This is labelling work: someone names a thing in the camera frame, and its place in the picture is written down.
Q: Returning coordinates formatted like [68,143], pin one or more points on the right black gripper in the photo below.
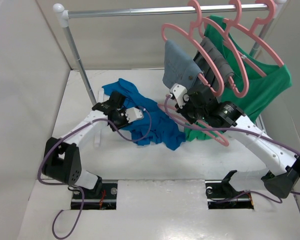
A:
[183,111]

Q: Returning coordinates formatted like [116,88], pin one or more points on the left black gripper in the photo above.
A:
[122,111]

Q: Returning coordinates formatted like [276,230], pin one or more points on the blue t shirt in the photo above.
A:
[156,127]

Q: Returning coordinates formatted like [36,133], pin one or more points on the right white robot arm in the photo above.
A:
[283,163]

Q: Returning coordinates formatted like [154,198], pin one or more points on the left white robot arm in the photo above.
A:
[62,159]

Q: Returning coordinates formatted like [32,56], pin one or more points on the green t shirt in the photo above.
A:
[262,89]

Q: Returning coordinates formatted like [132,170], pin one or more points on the pink hanger with jeans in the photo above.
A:
[189,36]

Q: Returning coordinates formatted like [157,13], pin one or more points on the pink hanger with grey trousers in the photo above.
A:
[230,45]

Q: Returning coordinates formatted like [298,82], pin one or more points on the pink hanger with green shirt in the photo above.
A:
[250,32]

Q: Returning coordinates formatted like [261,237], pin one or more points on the grey folded trousers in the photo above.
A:
[218,59]

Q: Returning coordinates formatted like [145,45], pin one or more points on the light blue denim shorts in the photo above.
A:
[179,68]

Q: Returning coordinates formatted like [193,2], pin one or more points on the silver clothes rack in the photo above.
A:
[64,16]

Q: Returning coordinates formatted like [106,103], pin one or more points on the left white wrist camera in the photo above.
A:
[133,114]

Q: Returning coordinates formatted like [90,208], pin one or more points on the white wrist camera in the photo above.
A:
[133,114]
[179,92]

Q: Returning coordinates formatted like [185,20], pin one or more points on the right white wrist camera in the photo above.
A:
[179,92]

